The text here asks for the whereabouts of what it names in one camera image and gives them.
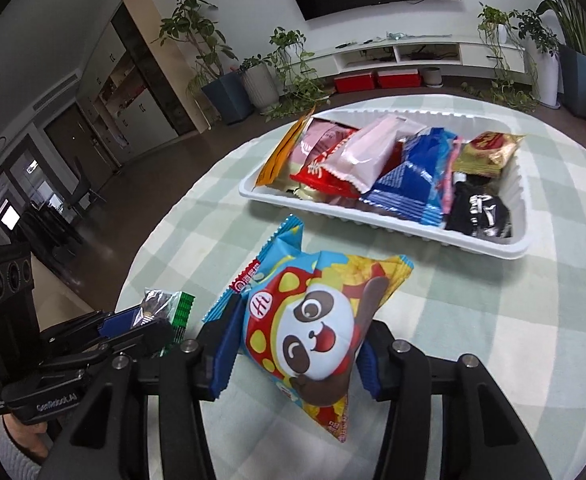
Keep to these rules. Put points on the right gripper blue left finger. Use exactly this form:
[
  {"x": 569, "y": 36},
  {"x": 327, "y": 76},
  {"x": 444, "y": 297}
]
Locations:
[{"x": 227, "y": 340}]

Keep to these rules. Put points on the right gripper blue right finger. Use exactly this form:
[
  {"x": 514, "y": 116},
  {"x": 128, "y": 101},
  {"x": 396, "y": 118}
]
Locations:
[{"x": 367, "y": 366}]

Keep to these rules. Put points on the green nut snack packet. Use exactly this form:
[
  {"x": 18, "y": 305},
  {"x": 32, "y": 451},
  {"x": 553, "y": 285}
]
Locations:
[{"x": 173, "y": 307}]

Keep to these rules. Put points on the blue panda snack bag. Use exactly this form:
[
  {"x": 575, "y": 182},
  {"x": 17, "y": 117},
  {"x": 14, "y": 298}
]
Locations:
[{"x": 305, "y": 316}]

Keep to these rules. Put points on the pink patterned snack packet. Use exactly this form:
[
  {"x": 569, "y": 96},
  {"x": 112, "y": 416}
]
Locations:
[{"x": 447, "y": 179}]

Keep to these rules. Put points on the light pink translucent packet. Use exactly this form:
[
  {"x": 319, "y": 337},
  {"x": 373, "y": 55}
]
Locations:
[{"x": 380, "y": 135}]

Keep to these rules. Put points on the gold red snack packet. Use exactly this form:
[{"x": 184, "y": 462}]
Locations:
[{"x": 488, "y": 154}]

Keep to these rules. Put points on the left hand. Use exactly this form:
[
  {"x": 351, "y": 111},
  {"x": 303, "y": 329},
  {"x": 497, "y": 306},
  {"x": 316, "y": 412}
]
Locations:
[{"x": 27, "y": 437}]

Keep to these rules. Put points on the orange snack packet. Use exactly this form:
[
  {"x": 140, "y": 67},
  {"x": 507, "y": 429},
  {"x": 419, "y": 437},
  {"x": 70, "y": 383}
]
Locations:
[{"x": 276, "y": 160}]

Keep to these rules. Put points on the blue snack packet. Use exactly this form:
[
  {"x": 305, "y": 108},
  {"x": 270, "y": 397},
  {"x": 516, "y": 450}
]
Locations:
[{"x": 413, "y": 189}]

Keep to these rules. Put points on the black snack packet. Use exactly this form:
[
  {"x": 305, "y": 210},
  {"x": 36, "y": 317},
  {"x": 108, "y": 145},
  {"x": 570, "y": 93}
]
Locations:
[{"x": 477, "y": 213}]

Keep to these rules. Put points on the white plastic tray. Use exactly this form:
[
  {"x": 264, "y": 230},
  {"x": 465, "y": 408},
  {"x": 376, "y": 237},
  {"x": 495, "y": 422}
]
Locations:
[{"x": 513, "y": 187}]

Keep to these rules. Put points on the left plant dark blue pot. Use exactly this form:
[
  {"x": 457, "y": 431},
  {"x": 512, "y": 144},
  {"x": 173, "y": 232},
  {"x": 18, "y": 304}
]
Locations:
[{"x": 190, "y": 23}]

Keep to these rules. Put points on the left plant white ribbed pot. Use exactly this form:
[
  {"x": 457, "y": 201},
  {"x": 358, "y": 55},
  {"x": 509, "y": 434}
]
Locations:
[{"x": 282, "y": 83}]

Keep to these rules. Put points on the left red storage box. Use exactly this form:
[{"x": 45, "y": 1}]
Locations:
[{"x": 355, "y": 82}]

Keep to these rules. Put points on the red storage box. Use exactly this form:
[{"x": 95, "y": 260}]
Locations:
[
  {"x": 355, "y": 82},
  {"x": 399, "y": 79}
]

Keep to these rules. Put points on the right red storage box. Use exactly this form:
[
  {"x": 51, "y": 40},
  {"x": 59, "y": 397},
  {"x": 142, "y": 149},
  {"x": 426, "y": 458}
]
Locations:
[{"x": 399, "y": 79}]

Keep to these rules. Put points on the small white pot on floor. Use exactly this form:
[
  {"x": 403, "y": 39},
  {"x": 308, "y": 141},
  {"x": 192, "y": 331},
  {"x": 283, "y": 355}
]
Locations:
[{"x": 432, "y": 77}]

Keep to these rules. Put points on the white tv cabinet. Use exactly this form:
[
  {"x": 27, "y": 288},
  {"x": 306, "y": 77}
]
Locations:
[{"x": 459, "y": 56}]

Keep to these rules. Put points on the plant in white pot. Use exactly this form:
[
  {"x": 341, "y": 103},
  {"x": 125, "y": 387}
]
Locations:
[{"x": 526, "y": 30}]

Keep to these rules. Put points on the tall plant blue pot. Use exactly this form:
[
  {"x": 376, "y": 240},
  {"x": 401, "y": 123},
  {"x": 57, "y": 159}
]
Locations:
[{"x": 572, "y": 19}]

